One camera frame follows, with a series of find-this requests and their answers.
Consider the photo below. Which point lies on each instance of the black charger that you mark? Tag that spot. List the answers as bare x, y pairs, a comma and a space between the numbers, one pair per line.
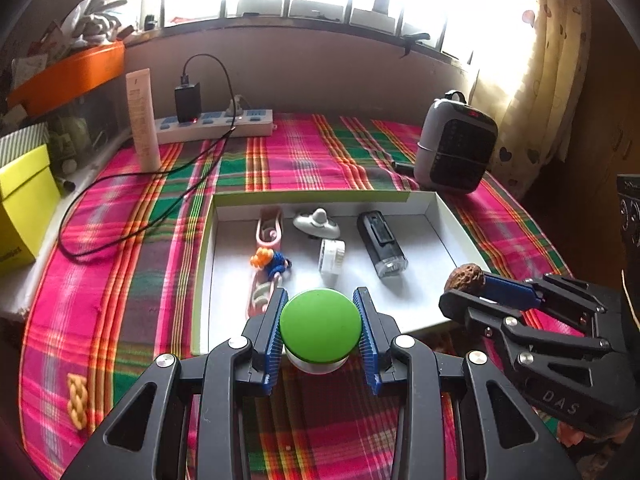
187, 102

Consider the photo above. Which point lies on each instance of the black box with knobs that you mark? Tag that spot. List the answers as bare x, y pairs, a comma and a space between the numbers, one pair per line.
630, 210

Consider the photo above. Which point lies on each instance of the cream tube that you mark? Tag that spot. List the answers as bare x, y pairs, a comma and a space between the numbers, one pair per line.
142, 120

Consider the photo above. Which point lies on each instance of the black flashlight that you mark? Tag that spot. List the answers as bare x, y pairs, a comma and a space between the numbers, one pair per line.
380, 240

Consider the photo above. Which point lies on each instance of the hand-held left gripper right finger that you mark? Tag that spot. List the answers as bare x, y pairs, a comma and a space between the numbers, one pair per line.
367, 340

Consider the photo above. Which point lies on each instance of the yellow cardboard box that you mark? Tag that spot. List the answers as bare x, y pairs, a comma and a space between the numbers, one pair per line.
25, 210

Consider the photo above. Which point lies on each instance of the green top white base gadget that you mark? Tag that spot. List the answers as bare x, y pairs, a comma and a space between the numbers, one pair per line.
320, 325

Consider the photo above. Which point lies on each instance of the white grey plastic toy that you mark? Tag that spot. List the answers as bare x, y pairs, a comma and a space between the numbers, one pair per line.
317, 222

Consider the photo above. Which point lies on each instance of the braided bread toy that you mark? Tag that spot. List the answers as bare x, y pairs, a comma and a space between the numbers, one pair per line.
77, 402

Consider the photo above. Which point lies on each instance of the white power strip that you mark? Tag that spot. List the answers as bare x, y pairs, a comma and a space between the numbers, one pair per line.
215, 127

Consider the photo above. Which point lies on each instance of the brown walnut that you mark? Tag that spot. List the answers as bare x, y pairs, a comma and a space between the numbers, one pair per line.
465, 277

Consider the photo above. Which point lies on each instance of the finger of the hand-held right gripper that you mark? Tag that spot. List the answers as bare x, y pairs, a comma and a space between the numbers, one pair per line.
510, 292
480, 312

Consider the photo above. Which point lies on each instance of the small white jar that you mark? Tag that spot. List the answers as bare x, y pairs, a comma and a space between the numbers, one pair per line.
332, 257

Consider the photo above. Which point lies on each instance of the pink plastic clip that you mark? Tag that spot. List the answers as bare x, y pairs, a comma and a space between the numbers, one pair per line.
270, 237

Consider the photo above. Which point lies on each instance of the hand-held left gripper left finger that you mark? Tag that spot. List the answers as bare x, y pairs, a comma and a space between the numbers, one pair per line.
272, 340

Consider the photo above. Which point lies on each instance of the black plug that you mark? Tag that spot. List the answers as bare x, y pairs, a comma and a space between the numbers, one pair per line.
402, 167

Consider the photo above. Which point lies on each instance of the cream patterned curtain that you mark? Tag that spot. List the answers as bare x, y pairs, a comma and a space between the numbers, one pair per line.
550, 85

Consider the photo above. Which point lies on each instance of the striped box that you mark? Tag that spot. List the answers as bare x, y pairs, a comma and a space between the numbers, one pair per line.
25, 142

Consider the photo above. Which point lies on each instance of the grey plug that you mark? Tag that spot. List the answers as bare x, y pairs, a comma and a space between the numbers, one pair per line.
237, 106

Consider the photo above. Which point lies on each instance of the white cardboard box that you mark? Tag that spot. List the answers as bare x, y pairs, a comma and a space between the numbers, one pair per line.
425, 270

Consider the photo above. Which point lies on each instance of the orange plastic bin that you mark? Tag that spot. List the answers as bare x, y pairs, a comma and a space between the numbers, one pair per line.
75, 72

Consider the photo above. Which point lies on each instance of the plaid tablecloth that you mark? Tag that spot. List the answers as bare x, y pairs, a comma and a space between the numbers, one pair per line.
150, 260

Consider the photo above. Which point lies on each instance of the small white black heater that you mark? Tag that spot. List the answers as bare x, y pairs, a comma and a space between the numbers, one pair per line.
460, 150

